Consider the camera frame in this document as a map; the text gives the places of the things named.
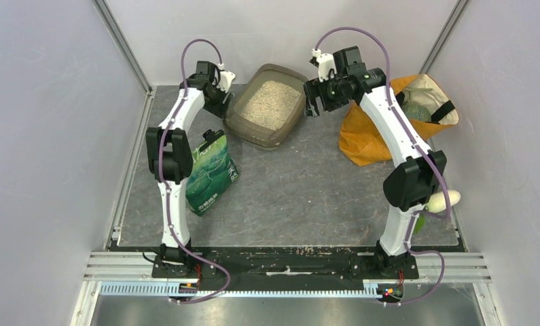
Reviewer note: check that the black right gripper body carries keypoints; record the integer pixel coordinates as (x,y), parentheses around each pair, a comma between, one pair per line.
(331,92)

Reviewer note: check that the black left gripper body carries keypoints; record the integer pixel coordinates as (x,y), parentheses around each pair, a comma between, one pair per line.
(216,105)

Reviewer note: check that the black bag clip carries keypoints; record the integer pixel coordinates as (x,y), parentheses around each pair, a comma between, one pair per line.
(210,136)

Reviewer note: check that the brown translucent litter box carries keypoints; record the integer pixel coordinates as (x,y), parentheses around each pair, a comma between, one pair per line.
(268,107)

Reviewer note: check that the green cat litter bag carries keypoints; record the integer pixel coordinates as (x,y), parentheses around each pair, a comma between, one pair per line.
(213,172)

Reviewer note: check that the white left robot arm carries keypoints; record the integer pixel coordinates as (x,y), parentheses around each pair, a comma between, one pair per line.
(169,155)

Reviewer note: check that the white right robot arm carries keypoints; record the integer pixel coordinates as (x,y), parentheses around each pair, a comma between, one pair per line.
(407,189)

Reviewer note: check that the orange paper tote bag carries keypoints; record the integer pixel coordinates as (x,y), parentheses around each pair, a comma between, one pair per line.
(377,128)

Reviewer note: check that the green knitted ball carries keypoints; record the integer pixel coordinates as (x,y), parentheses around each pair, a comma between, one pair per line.
(417,112)

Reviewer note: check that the white toy radish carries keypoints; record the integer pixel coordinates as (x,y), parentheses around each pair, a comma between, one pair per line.
(437,207)

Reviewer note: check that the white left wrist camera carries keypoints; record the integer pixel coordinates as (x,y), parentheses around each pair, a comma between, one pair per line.
(225,78)

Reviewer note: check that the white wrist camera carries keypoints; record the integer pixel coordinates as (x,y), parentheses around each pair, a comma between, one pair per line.
(225,78)
(325,64)

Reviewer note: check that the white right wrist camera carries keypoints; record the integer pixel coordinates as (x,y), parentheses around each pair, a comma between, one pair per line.
(325,64)

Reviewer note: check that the aluminium frame post left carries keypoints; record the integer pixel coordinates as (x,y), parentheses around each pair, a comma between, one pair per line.
(118,36)

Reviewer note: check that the aluminium frame post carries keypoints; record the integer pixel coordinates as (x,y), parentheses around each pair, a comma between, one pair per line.
(441,40)
(118,36)

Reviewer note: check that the aluminium frame post right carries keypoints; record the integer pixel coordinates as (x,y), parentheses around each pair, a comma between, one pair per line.
(441,40)

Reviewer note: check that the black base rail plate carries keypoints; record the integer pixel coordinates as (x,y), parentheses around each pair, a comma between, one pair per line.
(212,275)

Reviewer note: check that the aluminium front frame rail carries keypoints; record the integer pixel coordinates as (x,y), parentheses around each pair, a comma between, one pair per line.
(425,269)

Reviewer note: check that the white toothed cable strip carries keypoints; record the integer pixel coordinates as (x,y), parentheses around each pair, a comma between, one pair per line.
(171,289)

